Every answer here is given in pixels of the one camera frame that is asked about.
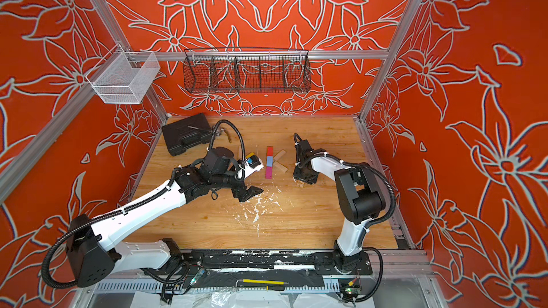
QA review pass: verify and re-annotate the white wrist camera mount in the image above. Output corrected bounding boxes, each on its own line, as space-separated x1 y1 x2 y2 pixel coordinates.
243 153 264 179

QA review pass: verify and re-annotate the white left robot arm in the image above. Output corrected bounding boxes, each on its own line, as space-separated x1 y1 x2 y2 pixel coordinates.
66 147 263 287

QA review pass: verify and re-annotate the metal ball valve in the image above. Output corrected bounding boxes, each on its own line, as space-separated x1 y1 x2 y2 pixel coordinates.
214 126 232 143

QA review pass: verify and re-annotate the black corrugated cable conduit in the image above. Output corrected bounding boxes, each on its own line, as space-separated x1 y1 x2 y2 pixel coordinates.
293 132 397 303

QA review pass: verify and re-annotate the magenta block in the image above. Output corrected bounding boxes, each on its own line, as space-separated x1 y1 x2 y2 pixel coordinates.
265 166 273 179

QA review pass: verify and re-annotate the white wire basket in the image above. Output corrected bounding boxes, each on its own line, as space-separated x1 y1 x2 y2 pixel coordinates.
84 44 160 104

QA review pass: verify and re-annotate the black wire basket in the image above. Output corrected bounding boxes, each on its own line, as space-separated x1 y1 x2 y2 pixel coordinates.
182 48 312 94

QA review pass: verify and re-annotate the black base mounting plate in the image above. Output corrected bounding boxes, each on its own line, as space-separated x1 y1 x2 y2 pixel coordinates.
144 247 373 277

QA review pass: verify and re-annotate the pale wooden block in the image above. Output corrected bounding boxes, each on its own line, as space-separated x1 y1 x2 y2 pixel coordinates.
273 150 286 161

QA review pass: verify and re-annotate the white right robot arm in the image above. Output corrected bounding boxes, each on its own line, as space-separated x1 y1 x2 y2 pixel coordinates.
293 134 386 273

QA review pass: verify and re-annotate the black plastic tool case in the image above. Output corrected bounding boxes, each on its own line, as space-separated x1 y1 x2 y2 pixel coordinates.
161 114 212 156

